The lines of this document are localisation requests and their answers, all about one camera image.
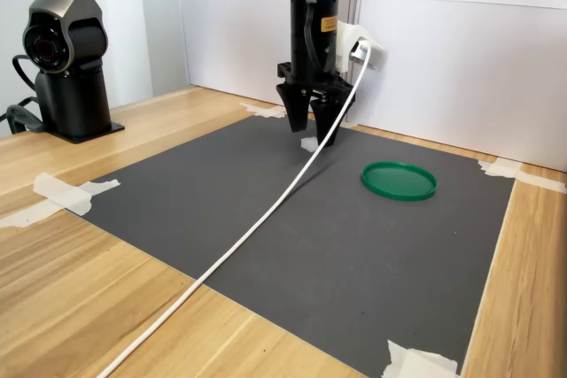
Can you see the small white plastic terminal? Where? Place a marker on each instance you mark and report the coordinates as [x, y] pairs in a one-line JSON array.
[[308, 144]]

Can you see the round green lid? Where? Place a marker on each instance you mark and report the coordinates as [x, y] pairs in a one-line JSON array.
[[398, 181]]

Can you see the white partition panel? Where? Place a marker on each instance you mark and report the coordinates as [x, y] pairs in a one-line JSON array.
[[465, 77], [239, 41]]

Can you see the dark grey mat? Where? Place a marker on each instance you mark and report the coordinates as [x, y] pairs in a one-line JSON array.
[[288, 254]]

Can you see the torn white tape piece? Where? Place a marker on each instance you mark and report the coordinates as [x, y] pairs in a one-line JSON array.
[[104, 185]]

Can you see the long white tape strip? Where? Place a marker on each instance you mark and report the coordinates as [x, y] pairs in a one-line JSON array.
[[542, 182], [26, 215]]

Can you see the wide white tape piece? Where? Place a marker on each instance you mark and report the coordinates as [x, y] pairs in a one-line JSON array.
[[62, 194]]

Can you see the crumpled white tape piece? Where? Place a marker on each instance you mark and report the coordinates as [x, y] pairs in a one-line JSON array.
[[416, 362]]

